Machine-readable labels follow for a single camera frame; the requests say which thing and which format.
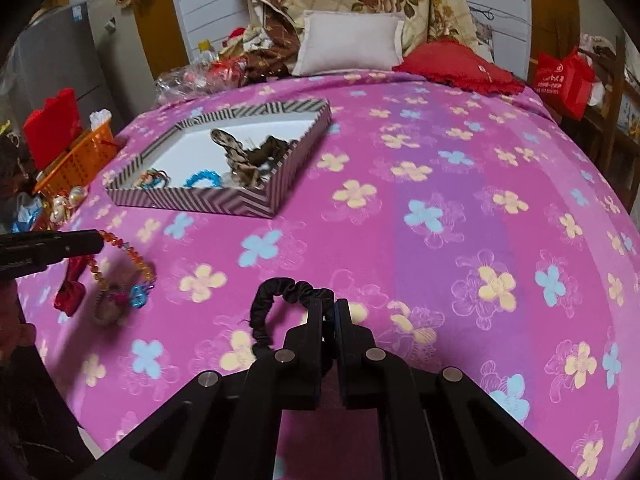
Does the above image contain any red bow hair clip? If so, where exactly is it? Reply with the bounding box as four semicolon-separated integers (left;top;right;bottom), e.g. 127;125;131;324
54;257;97;317

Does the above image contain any white pillow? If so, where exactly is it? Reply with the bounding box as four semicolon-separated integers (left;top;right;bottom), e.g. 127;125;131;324
291;10;407;77

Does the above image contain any blue bead bracelet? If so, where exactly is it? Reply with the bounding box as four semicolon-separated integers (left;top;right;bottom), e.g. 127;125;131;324
182;172;223;190

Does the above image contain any orange bead bracelet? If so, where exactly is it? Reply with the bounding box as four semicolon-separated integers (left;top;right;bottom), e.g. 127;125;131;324
90;230;157;291

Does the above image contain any multicoloured bead bracelet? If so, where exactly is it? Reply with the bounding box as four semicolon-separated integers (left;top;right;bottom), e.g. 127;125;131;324
140;170;171;190

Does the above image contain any black scrunchie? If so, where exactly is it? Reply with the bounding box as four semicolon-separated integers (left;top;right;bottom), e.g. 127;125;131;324
248;278;335;361

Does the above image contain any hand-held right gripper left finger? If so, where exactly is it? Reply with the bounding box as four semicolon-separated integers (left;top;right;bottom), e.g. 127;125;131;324
82;298;325;480

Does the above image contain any grey refrigerator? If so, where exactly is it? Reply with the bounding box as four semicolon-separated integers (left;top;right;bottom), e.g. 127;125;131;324
10;5;121;126

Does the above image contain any red paper bag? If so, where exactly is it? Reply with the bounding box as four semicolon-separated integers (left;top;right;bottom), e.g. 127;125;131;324
22;88;83;171

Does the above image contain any red snack packet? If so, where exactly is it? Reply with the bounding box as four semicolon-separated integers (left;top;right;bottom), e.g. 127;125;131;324
210;57;248;83

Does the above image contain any red and white cloth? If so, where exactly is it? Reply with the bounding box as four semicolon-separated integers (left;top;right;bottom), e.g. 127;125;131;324
222;27;251;53

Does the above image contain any yellow capped bottle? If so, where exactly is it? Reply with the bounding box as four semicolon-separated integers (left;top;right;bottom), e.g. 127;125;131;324
192;40;221;68

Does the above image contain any leopard print bow hair tie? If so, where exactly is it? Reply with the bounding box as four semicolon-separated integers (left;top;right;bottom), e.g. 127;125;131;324
210;129;266;190

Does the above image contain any striped cardboard box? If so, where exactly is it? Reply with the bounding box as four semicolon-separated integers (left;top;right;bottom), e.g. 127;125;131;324
106;99;333;218

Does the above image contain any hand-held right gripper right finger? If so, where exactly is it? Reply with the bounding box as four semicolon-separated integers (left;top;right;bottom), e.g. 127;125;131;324
335;298;576;480

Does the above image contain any person's left hand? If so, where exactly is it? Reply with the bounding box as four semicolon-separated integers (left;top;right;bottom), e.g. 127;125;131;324
0;280;37;358

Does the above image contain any blue foil wrapper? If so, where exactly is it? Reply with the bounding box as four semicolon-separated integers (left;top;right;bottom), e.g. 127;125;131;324
12;195;45;233

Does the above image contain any red shopping bag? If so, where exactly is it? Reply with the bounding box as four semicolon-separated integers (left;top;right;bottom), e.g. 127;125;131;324
534;47;597;121

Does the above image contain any wooden shelf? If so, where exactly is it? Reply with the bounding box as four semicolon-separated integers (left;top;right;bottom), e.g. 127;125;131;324
580;35;640;186

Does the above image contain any clear plastic bag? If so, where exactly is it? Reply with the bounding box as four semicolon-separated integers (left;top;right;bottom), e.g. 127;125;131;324
156;62;226;103

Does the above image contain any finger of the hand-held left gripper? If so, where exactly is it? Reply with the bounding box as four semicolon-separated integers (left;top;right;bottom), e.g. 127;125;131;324
0;229;104;277

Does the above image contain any brown patterned quilt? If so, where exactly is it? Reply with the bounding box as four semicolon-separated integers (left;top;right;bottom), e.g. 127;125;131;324
215;0;311;81

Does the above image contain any brown scrunchie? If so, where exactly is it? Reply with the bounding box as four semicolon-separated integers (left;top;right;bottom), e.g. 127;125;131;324
245;135;296;168

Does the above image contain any orange plastic basket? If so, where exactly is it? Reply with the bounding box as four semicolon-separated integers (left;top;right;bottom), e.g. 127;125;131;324
34;121;119;197

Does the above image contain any red pillow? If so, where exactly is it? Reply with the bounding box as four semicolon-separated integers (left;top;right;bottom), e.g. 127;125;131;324
392;38;525;96

